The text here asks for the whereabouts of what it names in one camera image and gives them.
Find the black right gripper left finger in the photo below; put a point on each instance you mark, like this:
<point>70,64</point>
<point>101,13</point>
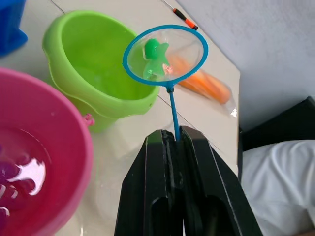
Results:
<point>147,191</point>

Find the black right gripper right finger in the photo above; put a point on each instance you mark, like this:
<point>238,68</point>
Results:
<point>216,196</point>

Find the green toy fish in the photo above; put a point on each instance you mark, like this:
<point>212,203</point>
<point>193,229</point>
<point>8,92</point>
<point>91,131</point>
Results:
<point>156,56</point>

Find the pink plastic bucket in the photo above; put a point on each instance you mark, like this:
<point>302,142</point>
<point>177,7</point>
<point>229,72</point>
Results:
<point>61,147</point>

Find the green plastic bucket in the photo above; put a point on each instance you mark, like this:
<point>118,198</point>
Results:
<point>81,49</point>

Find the blue plastic tub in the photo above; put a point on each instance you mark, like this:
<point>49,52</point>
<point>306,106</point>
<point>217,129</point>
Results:
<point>11,29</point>

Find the white fabric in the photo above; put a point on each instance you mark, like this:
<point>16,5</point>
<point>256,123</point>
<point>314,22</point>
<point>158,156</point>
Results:
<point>278,184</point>

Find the bread loaf in plastic bag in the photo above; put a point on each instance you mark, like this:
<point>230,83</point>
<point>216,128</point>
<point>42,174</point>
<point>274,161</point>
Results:
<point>209,84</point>

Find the orange black screwdriver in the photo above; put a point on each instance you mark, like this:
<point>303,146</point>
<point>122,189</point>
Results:
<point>185,19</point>

